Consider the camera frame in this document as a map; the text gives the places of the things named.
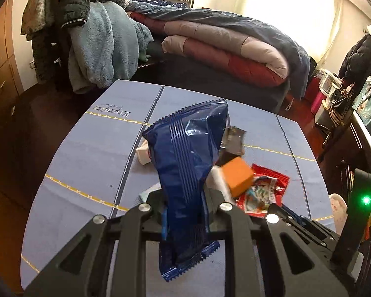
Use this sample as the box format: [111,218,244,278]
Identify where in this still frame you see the dark bed mattress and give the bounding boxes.
[133,49,292,114]

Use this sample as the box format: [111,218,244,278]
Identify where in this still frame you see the pink storage box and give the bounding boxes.
[311,76,327,116]

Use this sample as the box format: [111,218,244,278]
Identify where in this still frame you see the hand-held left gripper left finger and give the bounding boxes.
[24,191,168,297]

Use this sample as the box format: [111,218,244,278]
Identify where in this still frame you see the teal bag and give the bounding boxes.
[352,82,371,122]

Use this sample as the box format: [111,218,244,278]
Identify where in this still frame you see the orange box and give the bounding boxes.
[220,157,255,198]

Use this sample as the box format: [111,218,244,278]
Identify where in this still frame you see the wooden wardrobe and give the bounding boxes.
[0,0,28,130]

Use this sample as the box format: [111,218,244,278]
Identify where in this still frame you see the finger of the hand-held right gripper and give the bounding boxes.
[279,204,340,248]

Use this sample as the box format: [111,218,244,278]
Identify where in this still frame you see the striped bag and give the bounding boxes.
[328,87,355,127]

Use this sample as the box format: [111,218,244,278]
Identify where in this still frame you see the white curtain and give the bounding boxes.
[239,0,371,64]

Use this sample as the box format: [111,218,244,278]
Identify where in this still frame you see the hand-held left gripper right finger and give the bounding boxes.
[203,191,350,297]

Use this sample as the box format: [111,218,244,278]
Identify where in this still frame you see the dark padded jacket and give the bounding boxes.
[62,0,92,28]

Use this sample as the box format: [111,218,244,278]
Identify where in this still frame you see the small white box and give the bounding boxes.
[136,141,152,165]

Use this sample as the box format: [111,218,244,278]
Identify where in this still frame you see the dark cigarette box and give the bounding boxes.
[218,126,247,166]

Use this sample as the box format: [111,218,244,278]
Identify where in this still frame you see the grey plastic tube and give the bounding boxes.
[206,165,235,206]

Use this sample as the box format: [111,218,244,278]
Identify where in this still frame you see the red snack packet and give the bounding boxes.
[236,165,290,221]

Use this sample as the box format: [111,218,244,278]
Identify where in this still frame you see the dark wooden dresser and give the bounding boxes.
[317,108,371,254]

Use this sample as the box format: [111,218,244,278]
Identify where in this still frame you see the red and pink quilt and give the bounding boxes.
[127,12,290,88]

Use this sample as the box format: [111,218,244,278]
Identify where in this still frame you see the light blue fleece blanket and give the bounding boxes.
[68,1,154,95]

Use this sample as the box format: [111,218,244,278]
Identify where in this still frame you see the blue tablecloth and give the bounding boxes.
[20,79,336,297]

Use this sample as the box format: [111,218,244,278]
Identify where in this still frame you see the blue snack bag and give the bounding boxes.
[141,98,229,283]

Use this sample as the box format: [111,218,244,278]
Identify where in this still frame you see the hanging black coat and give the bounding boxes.
[338,34,371,83]

